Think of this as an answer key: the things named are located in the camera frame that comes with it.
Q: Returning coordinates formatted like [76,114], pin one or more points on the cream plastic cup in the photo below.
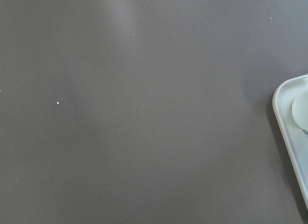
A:
[300,110]

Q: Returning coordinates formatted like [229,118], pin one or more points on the cream serving tray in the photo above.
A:
[295,138]

